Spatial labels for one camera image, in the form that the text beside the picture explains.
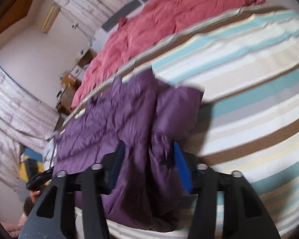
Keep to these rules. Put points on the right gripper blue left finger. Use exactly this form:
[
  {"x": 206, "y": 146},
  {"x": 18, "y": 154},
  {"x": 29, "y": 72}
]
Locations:
[{"x": 53, "y": 215}]

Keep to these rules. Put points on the purple quilted down jacket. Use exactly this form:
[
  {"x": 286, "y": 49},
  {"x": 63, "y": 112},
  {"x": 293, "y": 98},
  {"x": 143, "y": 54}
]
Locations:
[{"x": 148, "y": 115}]

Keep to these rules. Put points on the wooden desk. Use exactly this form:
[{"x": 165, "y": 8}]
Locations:
[{"x": 72, "y": 79}]

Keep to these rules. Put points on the striped bed sheet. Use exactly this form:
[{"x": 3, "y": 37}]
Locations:
[{"x": 246, "y": 63}]

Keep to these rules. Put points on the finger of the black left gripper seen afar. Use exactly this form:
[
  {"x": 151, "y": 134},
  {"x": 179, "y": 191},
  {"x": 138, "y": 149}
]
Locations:
[{"x": 39, "y": 180}]

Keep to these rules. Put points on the side window curtain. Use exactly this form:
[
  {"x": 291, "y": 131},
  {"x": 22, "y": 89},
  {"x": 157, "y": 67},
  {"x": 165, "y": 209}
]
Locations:
[{"x": 25, "y": 122}]

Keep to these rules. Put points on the pink red duvet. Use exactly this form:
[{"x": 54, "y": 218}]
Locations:
[{"x": 157, "y": 20}]

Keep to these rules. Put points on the wall air conditioner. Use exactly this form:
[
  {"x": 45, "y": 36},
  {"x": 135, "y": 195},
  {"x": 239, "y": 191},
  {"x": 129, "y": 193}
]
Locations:
[{"x": 50, "y": 17}]

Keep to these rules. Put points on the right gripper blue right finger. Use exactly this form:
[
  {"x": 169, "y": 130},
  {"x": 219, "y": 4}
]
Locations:
[{"x": 245, "y": 215}]

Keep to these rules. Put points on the grey white bed headboard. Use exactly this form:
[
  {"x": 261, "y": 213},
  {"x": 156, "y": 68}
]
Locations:
[{"x": 99, "y": 39}]

